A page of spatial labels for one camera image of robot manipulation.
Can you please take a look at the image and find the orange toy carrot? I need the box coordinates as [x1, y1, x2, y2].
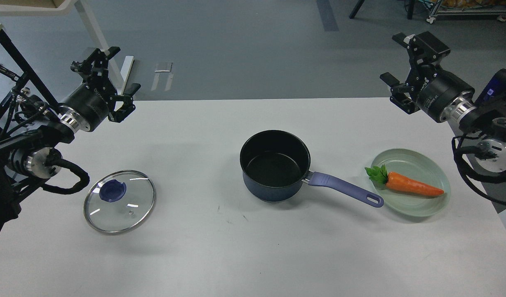
[365, 165, 445, 197]

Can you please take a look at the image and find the black furniture leg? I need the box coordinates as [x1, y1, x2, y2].
[349, 0, 365, 19]

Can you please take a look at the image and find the glass lid with blue knob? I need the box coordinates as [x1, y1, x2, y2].
[83, 170, 156, 235]

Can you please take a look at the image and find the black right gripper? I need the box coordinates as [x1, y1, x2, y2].
[380, 31, 475, 123]

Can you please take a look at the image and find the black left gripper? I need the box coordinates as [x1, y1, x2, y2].
[59, 47, 141, 133]

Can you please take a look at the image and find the black metal rack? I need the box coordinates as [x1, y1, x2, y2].
[0, 30, 62, 141]

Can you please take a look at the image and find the metal cart with wheels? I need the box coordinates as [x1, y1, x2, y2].
[426, 0, 506, 24]

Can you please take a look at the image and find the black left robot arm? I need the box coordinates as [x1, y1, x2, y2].
[0, 47, 140, 232]

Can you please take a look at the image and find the white table frame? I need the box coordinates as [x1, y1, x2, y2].
[0, 0, 111, 100]

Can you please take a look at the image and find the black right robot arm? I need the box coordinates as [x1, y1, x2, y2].
[380, 31, 506, 205]

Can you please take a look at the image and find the blue saucepan with handle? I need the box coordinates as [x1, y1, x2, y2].
[239, 130, 384, 207]

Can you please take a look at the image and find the pale green glass plate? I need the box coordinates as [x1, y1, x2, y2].
[365, 148, 450, 218]

